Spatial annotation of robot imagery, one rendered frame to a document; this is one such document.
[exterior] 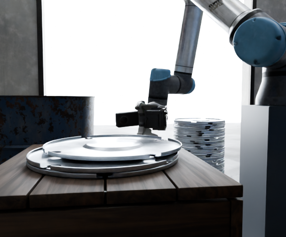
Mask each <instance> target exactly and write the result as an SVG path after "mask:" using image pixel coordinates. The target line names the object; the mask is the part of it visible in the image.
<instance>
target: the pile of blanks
mask: <svg viewBox="0 0 286 237"><path fill-rule="evenodd" d="M225 124H226V121H225V122H219V123H188V122H177V121H174V123H173V139H175V140H178V141H179V142H181V143H182V148H184V149H185V150H187V151H188V152H190V153H191V154H193V155H195V156H196V157H198V158H200V159H201V160H203V161H205V162H206V163H208V164H209V165H211V166H213V167H214V168H216V169H218V170H219V171H221V172H222V173H224V171H225V169H224V167H225V166H224V164H225V158H224V155H225Z"/></svg>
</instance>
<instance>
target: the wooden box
mask: <svg viewBox="0 0 286 237"><path fill-rule="evenodd" d="M42 146H43V144H33V145H31V146H30V147H28V148H27V149H25V150H23V151H22V152H20V153H18V154H17V155H15V156H13V157H12V158H10V159H9V160H7V161H6V162H4V163H2V164H1V165H0V237H242V223H243V200H242V199H241V197H243V185H242V184H240V183H239V182H237V181H236V180H234V179H232V178H230V177H229V176H227V175H226V174H224V173H222V172H221V171H219V170H218V169H216V168H214V167H213V166H211V165H209V164H208V163H206V162H205V161H203V160H201V159H200V158H198V157H196V156H195V155H193V154H191V153H190V152H188V151H187V150H185V149H184V148H181V149H180V150H179V151H178V161H177V163H176V164H175V165H173V166H171V167H169V168H167V169H164V170H161V171H158V172H154V173H150V174H143V175H137V176H130V177H120V178H108V176H111V174H100V175H99V176H102V177H103V178H102V179H80V178H65V177H57V176H51V175H46V174H41V173H37V172H35V171H33V170H31V169H29V168H28V166H27V164H26V154H27V153H28V152H30V151H31V150H34V149H37V148H40V147H42Z"/></svg>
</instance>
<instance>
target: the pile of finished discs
mask: <svg viewBox="0 0 286 237"><path fill-rule="evenodd" d="M150 156H152V157H154V158H147V159H138V160H124V161H86V160H73V159H65V158H58V157H54V156H51V155H48V154H46V153H44V152H43V150H42V147H40V148H37V149H34V150H31V151H30V152H28V153H27V154H26V164H27V166H28V168H29V169H31V170H33V171H35V172H37V173H41V174H46V175H51V176H57V177H65V178H80V179H102V178H103V177H102V176H99V175H100V174H111V176H108V178H120V177H130V176H137V175H143V174H150V173H154V172H158V171H161V170H164V169H167V168H169V167H171V166H173V165H175V164H176V163H177V161H178V152H176V153H173V154H170V155H166V156H162V157H155V155H150Z"/></svg>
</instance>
